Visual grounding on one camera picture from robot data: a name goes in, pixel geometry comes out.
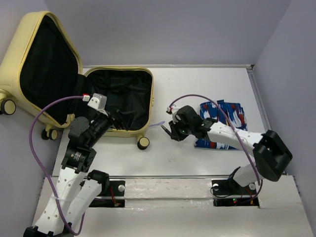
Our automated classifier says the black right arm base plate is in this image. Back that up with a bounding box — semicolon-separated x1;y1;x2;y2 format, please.
210;179;260;207

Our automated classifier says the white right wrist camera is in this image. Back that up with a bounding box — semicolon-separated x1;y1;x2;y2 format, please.
166;104;181;123

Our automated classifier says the yellow hard-shell suitcase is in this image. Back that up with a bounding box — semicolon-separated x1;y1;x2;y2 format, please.
0;11;154;150

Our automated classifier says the white front cover board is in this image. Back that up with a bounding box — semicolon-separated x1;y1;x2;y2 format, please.
28;175;309;237

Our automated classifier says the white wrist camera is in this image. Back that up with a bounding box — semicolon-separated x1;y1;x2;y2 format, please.
166;104;181;123
82;93;107;110

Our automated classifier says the blue white red patterned cloth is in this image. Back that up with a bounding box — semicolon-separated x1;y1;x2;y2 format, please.
194;100;248;151

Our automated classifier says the purple toothbrush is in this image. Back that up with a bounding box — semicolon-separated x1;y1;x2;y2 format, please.
150;121;165;128

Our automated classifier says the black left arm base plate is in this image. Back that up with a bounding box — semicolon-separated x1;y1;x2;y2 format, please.
89;180;125;208

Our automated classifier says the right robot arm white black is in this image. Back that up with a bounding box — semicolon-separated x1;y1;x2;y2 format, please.
165;106;293;194

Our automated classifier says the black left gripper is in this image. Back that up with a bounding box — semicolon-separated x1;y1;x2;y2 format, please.
87;103;138;146

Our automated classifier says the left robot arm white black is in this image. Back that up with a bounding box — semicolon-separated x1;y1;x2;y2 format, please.
23;111;137;237

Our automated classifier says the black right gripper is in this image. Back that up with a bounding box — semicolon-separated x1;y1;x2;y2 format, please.
168;117;193;142

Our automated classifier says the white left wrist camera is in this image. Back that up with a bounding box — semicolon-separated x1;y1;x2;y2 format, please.
82;93;107;110

